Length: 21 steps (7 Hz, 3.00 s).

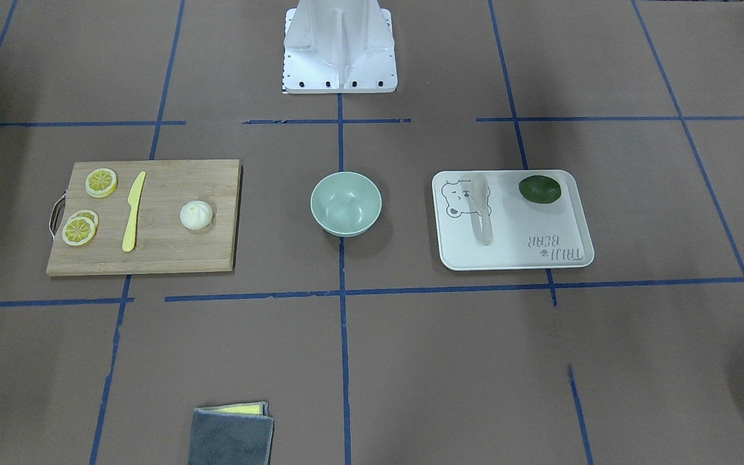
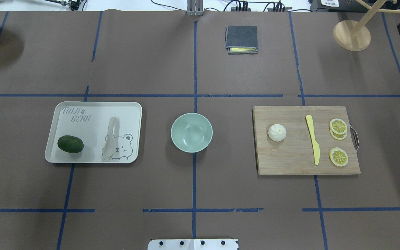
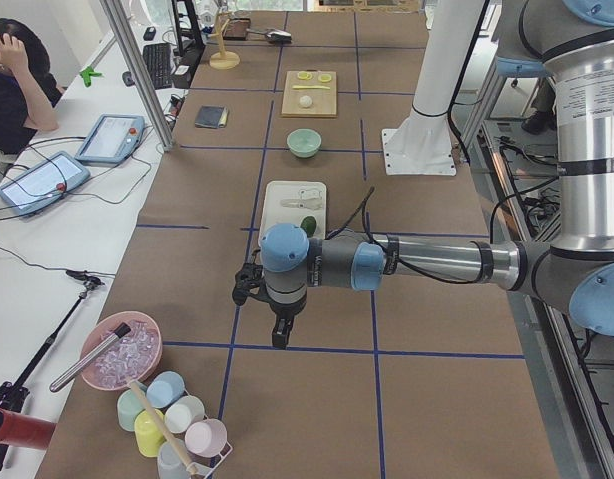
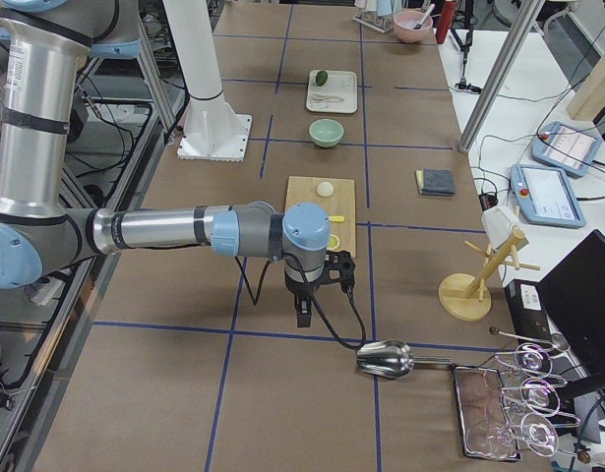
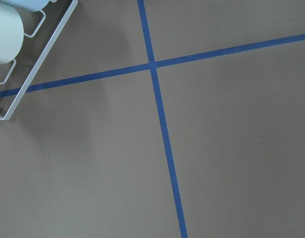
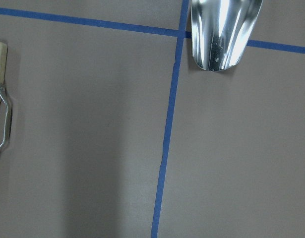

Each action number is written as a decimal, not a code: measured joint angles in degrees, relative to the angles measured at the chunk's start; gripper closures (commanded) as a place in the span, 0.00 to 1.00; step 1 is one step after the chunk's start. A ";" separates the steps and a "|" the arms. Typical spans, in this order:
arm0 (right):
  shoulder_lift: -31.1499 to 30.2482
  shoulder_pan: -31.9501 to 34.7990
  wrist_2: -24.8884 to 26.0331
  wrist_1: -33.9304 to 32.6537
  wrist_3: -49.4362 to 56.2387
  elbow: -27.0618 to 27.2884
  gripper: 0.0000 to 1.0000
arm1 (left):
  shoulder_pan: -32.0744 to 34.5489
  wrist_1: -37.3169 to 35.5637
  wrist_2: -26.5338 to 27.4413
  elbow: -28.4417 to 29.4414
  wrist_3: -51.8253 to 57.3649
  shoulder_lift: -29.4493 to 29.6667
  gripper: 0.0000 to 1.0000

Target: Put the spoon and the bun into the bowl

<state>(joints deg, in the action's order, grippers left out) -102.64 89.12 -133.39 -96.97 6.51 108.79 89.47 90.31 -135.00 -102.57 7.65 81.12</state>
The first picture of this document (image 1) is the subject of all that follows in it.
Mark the translucent white spoon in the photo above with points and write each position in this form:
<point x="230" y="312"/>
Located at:
<point x="478" y="200"/>

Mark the white bear tray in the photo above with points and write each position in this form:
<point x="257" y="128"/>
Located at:
<point x="526" y="235"/>

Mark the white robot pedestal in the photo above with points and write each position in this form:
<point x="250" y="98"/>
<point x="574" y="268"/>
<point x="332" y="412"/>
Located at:
<point x="339" y="47"/>

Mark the yellow plastic knife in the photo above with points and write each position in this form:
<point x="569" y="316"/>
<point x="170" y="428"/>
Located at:
<point x="133" y="200"/>

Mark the lemon slice behind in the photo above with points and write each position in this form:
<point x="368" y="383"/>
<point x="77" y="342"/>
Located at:
<point x="86" y="213"/>

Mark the dark green avocado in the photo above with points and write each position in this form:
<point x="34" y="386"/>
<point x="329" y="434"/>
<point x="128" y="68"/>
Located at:
<point x="540" y="189"/>

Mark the lemon slice top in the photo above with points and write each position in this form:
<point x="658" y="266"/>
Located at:
<point x="101" y="183"/>

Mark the light green bowl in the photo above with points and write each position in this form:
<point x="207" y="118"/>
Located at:
<point x="346" y="204"/>

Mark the bamboo cutting board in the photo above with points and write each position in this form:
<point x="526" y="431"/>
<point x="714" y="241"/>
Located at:
<point x="163" y="244"/>

